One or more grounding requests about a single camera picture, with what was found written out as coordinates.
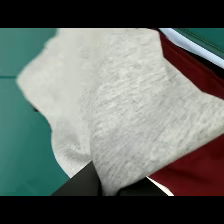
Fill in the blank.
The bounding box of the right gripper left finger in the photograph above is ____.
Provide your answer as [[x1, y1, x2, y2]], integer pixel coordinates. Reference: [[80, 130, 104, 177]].
[[50, 160, 103, 197]]

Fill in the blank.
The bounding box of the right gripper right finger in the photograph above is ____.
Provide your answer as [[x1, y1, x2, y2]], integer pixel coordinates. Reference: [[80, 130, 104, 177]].
[[119, 177, 167, 197]]

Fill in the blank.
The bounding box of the grey T-shirt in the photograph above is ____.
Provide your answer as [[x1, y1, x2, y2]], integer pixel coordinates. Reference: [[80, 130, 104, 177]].
[[16, 28, 224, 197]]

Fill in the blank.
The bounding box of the dark red garment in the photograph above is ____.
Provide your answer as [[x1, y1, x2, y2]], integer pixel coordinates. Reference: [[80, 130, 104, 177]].
[[148, 29, 224, 197]]

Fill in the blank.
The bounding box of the white garment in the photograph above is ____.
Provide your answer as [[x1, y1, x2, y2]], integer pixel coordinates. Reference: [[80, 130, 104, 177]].
[[159, 28, 224, 70]]

